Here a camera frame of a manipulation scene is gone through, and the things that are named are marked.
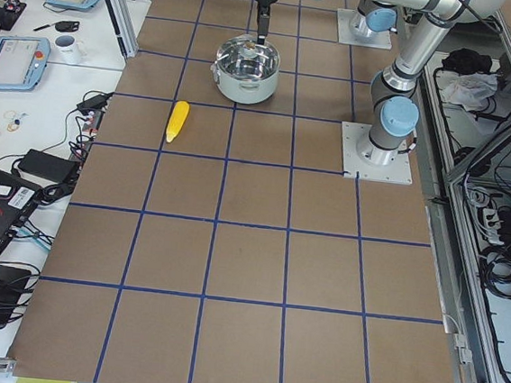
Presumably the yellow corn cob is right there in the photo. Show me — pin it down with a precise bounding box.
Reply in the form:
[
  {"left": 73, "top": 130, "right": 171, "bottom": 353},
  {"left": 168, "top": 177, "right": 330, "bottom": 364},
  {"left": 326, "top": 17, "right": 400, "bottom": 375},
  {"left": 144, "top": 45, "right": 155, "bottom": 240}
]
[{"left": 165, "top": 100, "right": 190, "bottom": 143}]

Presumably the near blue teach pendant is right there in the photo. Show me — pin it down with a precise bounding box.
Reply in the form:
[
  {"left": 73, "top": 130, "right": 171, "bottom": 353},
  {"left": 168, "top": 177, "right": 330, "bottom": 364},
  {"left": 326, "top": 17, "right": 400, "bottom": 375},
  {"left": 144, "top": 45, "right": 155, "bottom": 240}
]
[{"left": 0, "top": 36, "right": 51, "bottom": 92}]

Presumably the black cloth bundle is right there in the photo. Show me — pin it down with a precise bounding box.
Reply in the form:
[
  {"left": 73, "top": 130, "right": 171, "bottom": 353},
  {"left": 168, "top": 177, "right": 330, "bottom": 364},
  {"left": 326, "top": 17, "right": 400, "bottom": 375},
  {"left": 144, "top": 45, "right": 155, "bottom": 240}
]
[{"left": 442, "top": 48, "right": 493, "bottom": 76}]

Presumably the glass pot lid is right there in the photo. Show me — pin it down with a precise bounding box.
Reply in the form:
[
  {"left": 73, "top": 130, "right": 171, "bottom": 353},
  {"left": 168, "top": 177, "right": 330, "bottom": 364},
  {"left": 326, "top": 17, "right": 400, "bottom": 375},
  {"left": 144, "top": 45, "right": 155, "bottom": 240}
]
[{"left": 214, "top": 34, "right": 280, "bottom": 82}]

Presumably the aluminium frame post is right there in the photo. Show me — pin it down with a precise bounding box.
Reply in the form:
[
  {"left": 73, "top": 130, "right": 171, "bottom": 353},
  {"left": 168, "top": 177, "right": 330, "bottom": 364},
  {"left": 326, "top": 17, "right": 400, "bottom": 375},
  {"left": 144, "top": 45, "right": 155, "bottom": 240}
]
[{"left": 105, "top": 0, "right": 139, "bottom": 59}]

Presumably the brown paper table cover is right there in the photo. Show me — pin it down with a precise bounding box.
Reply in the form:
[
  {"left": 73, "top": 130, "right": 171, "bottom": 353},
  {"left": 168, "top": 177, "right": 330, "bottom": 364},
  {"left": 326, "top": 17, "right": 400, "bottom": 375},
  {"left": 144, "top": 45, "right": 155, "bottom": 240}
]
[{"left": 9, "top": 0, "right": 454, "bottom": 383}]

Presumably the pale green cooking pot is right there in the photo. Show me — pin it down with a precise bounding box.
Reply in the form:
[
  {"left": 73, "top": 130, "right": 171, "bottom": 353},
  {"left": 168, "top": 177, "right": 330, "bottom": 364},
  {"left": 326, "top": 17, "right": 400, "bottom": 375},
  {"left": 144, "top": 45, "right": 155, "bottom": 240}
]
[{"left": 210, "top": 34, "right": 281, "bottom": 105}]

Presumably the white crumpled cloth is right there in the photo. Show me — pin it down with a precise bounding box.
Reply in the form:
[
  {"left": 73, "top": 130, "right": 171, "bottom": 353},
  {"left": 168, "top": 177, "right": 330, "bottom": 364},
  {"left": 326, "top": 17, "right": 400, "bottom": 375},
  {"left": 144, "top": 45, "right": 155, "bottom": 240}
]
[{"left": 441, "top": 73, "right": 498, "bottom": 111}]

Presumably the black power adapter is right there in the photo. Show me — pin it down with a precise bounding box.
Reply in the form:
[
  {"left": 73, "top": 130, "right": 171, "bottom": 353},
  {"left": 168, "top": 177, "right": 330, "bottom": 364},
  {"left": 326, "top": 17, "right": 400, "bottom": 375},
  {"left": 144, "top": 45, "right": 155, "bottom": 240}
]
[{"left": 76, "top": 93, "right": 113, "bottom": 114}]

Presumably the black power brick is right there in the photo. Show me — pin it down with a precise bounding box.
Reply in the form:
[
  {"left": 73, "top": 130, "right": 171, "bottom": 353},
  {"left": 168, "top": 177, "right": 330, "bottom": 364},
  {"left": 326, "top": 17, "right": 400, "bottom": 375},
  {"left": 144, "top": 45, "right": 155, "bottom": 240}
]
[{"left": 18, "top": 149, "right": 79, "bottom": 183}]

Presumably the black pen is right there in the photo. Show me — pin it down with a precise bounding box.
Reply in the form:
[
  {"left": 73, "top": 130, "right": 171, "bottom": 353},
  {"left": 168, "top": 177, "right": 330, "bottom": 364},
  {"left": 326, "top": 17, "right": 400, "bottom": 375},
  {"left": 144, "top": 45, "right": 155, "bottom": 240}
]
[{"left": 33, "top": 23, "right": 54, "bottom": 32}]

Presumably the white mug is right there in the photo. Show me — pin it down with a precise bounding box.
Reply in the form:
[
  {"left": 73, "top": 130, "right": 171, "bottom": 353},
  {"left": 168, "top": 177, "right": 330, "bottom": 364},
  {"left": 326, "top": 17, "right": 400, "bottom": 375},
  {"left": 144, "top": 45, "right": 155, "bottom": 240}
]
[{"left": 54, "top": 34, "right": 87, "bottom": 66}]

